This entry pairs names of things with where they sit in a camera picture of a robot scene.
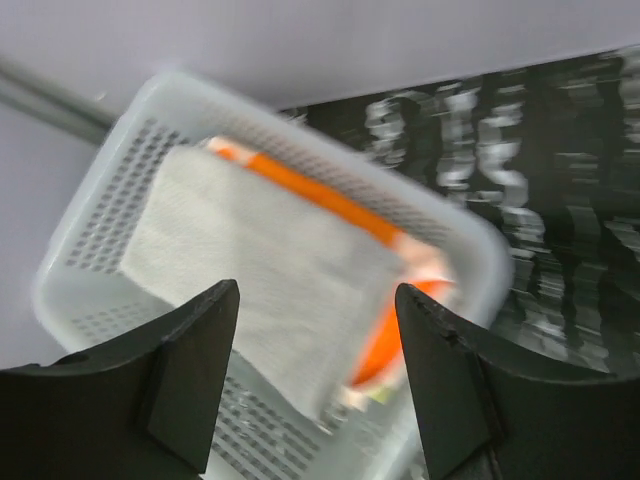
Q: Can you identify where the orange floral towel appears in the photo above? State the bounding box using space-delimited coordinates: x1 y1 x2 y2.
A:
205 136 453 417

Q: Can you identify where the white perforated plastic basket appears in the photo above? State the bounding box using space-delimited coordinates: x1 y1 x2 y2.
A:
32 72 513 479

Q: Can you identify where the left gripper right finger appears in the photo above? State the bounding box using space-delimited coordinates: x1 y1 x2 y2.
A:
395 284 639 479

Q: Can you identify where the grey white towel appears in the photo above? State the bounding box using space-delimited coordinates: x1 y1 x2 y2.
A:
120 146 403 420

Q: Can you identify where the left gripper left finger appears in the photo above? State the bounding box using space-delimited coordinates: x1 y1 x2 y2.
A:
1 280 240 479

